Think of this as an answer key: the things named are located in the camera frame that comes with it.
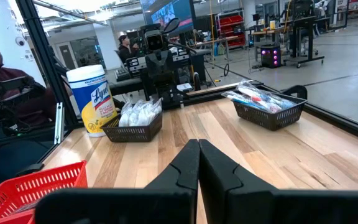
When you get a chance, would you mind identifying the black slotted plastic basket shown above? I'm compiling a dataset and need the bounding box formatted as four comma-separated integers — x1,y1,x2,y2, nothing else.
100,111,163,143
232,92,308,131

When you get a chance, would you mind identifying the red slotted plastic basket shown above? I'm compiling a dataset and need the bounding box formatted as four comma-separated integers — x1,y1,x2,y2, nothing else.
0,210,36,224
0,161,88,220

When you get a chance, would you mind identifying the purple-lit computer tower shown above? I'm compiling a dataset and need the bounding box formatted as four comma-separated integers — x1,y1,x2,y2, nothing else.
260,44,282,68

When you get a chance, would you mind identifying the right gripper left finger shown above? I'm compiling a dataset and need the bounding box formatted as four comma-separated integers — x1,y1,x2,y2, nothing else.
34,139,200,224

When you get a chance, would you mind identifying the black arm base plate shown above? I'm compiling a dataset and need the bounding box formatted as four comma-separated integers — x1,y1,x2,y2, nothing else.
163,90,196,110

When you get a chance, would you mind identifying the black frame hook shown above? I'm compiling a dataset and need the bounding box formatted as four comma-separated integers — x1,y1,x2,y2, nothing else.
283,84,308,100

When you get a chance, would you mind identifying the black workstation stand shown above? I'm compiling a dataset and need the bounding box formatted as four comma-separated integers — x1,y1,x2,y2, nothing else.
283,0,325,68

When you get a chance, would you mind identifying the red toothbrush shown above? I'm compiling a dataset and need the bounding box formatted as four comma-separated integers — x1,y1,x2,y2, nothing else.
241,90,283,114

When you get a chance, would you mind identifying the black computer keyboard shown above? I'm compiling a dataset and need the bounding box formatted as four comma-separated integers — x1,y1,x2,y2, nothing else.
114,67,132,83

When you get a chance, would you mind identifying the silver aluminium bar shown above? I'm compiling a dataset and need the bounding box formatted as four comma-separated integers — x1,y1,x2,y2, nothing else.
53,101,66,146

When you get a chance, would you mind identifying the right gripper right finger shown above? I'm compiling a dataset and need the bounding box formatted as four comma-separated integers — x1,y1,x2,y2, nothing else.
198,139,358,224

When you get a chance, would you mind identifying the computer monitor blue screen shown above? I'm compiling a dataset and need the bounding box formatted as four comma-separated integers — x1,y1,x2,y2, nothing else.
140,0,196,34

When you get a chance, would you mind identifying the red storage shelving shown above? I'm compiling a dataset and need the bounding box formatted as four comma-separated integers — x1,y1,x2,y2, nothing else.
216,14,247,49

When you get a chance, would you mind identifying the disinfecting wipes canister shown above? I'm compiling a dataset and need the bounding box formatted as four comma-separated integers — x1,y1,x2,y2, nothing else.
66,64,117,138

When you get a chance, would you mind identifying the black office desk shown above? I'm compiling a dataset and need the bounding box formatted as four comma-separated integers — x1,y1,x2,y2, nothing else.
109,77,146,96

